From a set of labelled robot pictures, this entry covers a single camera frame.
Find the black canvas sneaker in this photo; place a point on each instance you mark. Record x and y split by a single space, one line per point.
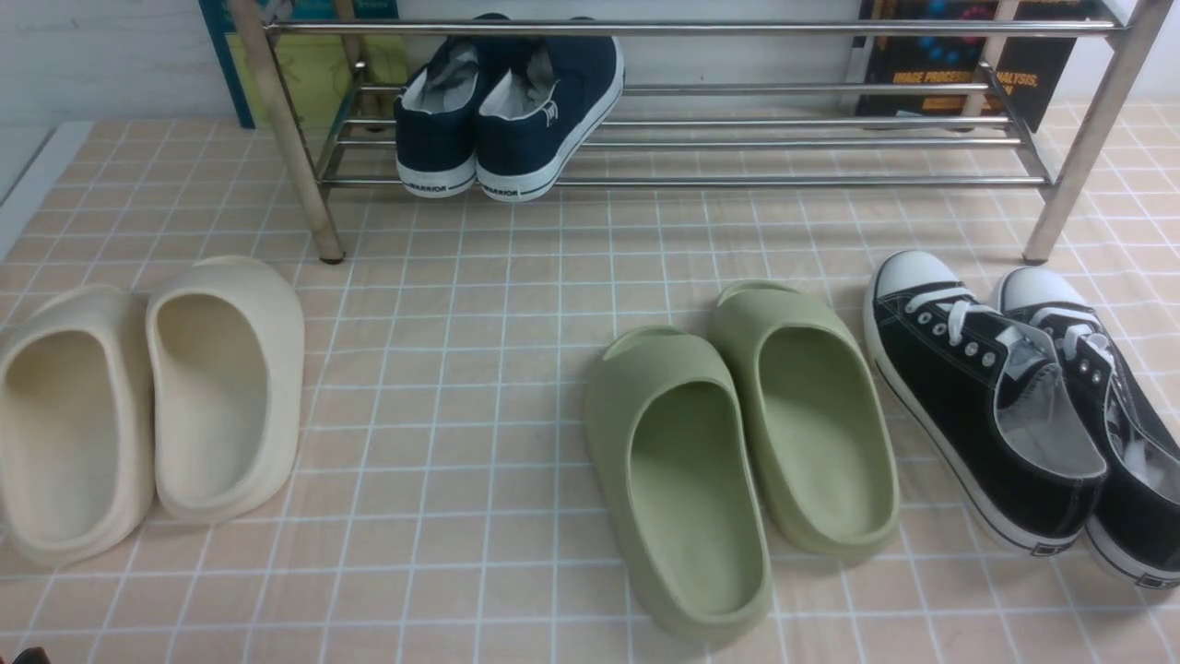
991 394
1135 524

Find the silver metal shoe rack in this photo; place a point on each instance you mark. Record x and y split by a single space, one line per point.
1130 37

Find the left green foam slipper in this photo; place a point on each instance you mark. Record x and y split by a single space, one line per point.
664 428

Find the green foam slipper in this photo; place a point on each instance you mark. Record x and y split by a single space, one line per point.
817 436
664 428

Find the right navy canvas sneaker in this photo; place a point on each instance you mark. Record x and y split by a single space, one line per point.
556 92

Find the navy canvas sneaker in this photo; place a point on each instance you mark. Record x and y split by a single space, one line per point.
556 92
435 114

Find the right green foam slipper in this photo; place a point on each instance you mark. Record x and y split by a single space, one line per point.
817 436

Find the left navy canvas sneaker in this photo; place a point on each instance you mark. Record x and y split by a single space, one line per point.
435 114

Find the right cream foam slipper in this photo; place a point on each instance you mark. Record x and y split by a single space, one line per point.
226 339

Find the cream foam slipper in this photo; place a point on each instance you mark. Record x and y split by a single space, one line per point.
77 415
226 339

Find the blue and yellow book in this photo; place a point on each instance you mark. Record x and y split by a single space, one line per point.
314 66

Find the black image processing book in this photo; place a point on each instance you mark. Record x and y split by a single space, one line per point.
1028 68

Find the left cream foam slipper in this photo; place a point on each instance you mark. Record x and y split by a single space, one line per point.
77 415

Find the dark object bottom left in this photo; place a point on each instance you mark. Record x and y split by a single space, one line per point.
31 655

